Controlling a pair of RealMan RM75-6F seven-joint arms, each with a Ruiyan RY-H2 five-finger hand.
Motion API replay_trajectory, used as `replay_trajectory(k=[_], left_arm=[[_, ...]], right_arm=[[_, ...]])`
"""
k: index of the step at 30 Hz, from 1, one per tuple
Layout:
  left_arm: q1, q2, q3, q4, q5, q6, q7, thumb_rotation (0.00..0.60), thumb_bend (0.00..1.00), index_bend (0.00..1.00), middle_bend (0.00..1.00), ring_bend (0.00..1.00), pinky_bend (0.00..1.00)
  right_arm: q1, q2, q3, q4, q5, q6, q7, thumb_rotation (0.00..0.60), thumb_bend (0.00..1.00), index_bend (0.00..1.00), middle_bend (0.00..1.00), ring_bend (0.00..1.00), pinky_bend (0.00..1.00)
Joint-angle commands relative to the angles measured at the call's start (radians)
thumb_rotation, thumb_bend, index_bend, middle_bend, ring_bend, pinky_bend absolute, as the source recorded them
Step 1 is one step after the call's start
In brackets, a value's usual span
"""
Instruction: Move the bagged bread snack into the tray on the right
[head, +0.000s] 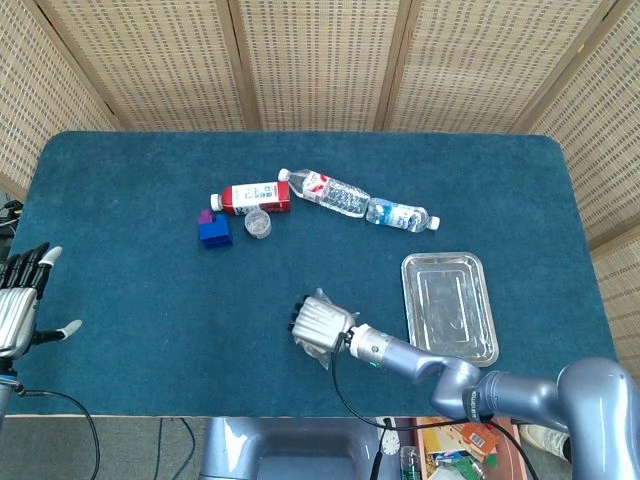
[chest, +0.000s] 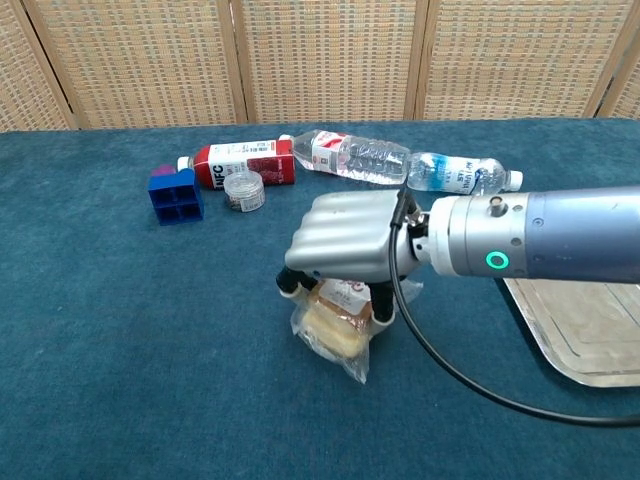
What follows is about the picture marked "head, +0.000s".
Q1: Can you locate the silver metal tray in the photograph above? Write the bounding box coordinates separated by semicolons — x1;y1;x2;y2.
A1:
400;251;501;371

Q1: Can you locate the blue table cloth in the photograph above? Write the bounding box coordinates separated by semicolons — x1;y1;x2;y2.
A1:
0;130;614;420

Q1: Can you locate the orange carton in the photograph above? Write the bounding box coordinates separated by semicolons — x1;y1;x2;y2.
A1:
429;422;501;461

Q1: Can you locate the sandwich snack packet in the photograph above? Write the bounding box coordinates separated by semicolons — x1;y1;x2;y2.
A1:
293;288;360;371

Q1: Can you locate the woven folding screen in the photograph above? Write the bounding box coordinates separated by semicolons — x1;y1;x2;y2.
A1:
0;0;640;351

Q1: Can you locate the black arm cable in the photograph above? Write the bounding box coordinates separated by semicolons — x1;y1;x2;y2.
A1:
12;389;104;480
329;332;540;480

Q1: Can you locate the pink storage box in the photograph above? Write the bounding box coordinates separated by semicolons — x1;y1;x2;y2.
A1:
412;417;526;480

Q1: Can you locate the black device with cables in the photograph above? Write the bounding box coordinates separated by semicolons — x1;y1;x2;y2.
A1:
0;199;24;236

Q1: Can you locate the clear bottle with red label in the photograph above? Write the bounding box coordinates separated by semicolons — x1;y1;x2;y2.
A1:
277;168;372;220

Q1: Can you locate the bottle with green label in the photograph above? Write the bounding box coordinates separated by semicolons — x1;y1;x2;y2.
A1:
399;444;424;480

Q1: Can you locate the small bottle with blue label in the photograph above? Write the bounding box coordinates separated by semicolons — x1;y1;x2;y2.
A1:
366;197;442;234

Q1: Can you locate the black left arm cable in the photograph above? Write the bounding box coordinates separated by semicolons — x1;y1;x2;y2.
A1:
12;389;104;480

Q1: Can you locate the clear plastic cup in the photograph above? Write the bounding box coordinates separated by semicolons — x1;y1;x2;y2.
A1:
243;208;274;240

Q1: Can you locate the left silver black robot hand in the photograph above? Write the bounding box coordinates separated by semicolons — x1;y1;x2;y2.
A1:
0;242;84;359

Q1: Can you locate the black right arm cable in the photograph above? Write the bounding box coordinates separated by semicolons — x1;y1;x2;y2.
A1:
329;332;540;480

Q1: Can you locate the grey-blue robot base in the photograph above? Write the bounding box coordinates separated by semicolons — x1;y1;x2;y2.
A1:
198;417;386;480

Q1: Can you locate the red juice bottle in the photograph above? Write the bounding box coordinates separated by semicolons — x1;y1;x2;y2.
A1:
209;180;293;217

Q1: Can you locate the blue toy block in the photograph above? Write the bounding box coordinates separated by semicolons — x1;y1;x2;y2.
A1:
197;212;235;250

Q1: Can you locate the white shoe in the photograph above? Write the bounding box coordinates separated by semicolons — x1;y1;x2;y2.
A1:
519;423;571;459

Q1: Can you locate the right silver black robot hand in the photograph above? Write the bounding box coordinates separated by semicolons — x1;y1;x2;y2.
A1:
287;294;357;349

